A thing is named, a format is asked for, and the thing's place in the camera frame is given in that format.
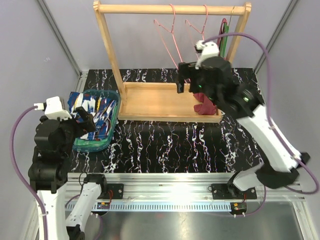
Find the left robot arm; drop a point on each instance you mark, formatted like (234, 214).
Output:
(48, 176)

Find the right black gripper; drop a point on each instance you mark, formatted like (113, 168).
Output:
(184, 69)

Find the maroon tank top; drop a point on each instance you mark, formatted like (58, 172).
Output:
(205, 106)

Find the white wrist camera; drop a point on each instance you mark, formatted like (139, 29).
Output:
(54, 109)
(206, 50)

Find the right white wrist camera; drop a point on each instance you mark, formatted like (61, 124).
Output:
(206, 50)

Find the green hanger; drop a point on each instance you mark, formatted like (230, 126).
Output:
(222, 42)

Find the wooden clothes rack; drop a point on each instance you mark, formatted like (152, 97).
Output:
(143, 101)

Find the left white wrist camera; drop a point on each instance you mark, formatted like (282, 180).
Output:
(54, 109)

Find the blue transparent plastic bin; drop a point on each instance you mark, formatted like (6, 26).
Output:
(104, 106)

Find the aluminium mounting rail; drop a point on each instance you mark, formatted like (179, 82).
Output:
(180, 192)

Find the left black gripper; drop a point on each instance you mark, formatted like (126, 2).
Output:
(88, 125)

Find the blue patterned trousers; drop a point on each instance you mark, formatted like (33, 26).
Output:
(103, 105)

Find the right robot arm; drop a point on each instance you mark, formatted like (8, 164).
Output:
(280, 168)

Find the green tie-dye trousers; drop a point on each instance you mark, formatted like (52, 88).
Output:
(100, 139)

